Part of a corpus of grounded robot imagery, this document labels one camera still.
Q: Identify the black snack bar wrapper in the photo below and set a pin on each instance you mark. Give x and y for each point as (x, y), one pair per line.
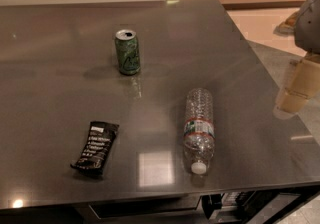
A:
(101, 136)

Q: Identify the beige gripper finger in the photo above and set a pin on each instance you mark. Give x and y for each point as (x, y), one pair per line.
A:
(301, 83)

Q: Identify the black equipment under table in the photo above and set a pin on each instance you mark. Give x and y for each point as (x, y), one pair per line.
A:
(253, 207)

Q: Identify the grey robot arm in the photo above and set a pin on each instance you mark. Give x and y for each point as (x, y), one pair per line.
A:
(306, 34)

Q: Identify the green soda can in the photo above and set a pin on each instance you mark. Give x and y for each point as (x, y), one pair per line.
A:
(127, 50)

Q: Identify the clear plastic water bottle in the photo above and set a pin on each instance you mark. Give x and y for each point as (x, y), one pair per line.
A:
(198, 135)

